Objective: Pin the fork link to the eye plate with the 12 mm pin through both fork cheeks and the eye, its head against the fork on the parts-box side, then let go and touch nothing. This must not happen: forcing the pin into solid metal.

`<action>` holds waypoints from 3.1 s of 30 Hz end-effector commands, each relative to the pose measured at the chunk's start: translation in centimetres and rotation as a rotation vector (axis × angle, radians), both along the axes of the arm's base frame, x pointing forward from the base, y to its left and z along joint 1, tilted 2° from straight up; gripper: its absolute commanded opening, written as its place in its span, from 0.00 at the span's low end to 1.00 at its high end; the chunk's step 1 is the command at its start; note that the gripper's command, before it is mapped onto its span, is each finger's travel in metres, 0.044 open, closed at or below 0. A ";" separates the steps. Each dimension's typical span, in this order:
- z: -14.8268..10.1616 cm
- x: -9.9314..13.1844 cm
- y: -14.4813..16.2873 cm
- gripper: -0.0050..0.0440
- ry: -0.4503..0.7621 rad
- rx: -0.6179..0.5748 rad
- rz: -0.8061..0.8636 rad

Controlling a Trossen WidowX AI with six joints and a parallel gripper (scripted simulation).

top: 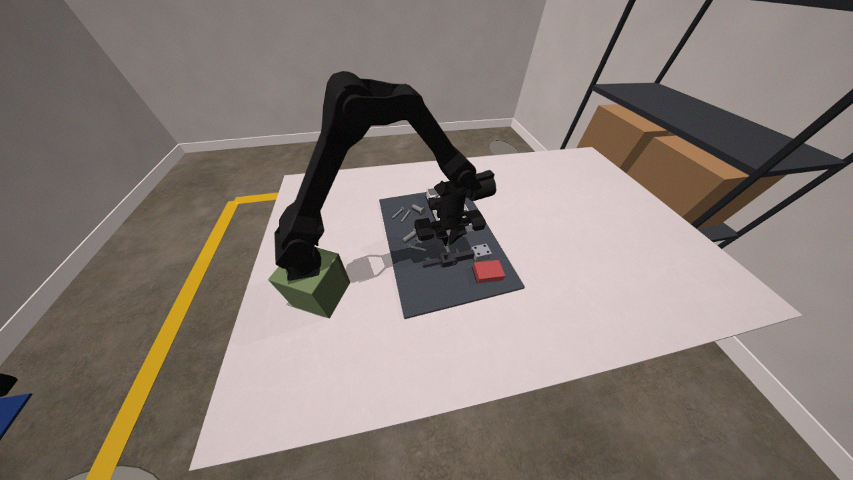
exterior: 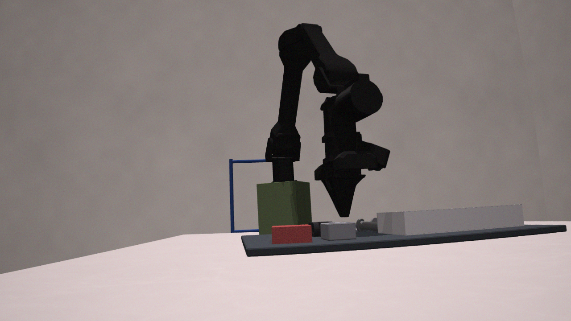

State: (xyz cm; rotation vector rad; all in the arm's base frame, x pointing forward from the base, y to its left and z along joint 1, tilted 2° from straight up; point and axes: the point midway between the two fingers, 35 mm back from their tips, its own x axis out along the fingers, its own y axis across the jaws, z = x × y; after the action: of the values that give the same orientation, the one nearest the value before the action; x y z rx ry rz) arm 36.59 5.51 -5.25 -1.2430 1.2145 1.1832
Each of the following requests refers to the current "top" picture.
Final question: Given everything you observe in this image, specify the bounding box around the red rectangular block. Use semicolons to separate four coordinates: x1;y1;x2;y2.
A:
473;260;505;283

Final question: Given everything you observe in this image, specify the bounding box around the dark grey flat bar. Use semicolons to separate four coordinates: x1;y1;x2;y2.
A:
447;249;474;261

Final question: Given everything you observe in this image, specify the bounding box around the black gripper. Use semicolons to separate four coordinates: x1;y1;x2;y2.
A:
415;201;486;246

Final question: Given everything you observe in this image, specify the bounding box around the dark grey clevis fork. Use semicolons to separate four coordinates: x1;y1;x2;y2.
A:
424;251;458;268

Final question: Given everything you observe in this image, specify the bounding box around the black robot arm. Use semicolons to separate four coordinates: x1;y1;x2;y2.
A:
275;71;496;281

